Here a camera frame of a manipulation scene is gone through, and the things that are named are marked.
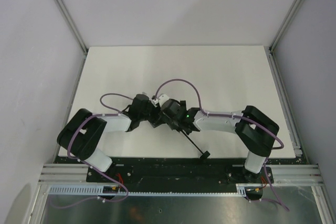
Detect right aluminium frame post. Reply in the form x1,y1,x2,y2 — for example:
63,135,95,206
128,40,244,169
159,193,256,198
270,0,321,51

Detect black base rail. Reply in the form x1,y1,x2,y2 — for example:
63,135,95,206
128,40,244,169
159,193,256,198
55,155,274,193

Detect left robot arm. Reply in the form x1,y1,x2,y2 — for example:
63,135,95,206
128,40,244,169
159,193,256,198
57,94,159,172

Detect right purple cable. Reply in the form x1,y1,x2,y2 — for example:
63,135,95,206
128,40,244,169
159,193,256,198
154,78,290,211

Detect grey cable duct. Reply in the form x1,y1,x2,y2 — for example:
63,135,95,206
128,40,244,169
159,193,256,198
48,185,261,197

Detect black folding umbrella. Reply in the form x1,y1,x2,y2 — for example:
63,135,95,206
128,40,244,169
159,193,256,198
159,99,210,160

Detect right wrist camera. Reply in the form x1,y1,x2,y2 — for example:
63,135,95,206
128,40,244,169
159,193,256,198
151,94,170,108

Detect aluminium frame post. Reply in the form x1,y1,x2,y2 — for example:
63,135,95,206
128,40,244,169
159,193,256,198
270,0,321,51
54,0,88,55

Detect left aluminium frame post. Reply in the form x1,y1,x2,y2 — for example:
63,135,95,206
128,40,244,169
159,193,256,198
54,0,88,55

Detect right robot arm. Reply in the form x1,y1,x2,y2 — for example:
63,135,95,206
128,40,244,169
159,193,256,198
159,98,279,175

